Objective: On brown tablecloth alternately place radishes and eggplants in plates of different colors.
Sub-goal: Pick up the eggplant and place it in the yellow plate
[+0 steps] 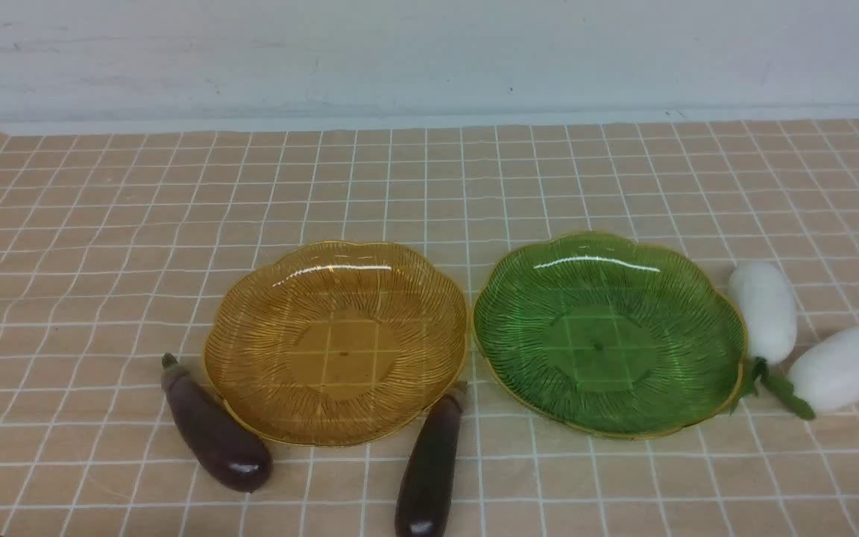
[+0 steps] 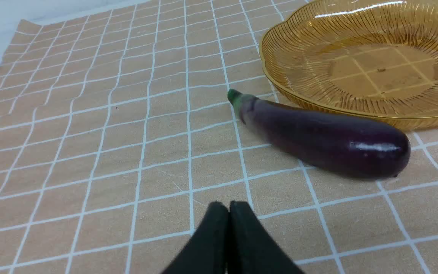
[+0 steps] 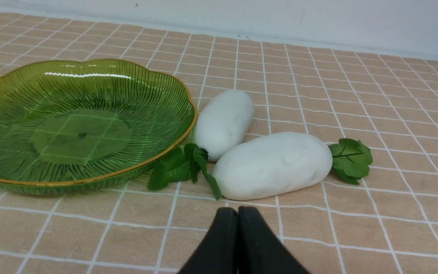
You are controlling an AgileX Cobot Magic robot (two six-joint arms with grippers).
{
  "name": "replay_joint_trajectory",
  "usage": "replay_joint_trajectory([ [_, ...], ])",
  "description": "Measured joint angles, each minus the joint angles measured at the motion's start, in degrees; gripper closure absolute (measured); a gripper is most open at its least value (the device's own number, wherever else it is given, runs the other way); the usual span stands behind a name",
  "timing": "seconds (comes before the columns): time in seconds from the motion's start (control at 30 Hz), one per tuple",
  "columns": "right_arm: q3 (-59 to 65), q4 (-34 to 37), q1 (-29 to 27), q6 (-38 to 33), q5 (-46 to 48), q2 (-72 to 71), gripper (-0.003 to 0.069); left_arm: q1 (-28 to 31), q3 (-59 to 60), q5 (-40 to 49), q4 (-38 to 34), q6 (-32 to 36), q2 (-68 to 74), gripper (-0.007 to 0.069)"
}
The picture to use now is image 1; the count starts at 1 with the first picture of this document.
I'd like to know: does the purple eggplant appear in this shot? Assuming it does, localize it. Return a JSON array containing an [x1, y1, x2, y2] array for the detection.
[[394, 381, 468, 536], [160, 353, 273, 493]]

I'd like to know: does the white radish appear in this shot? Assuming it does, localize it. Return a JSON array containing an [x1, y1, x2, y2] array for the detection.
[[754, 326, 859, 421], [727, 260, 798, 398]]

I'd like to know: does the green glass plate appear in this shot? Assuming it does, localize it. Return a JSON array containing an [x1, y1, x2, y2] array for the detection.
[[473, 231, 749, 439]]

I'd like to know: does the amber glass plate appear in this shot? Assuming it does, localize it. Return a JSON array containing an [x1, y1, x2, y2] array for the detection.
[[202, 241, 468, 448]]

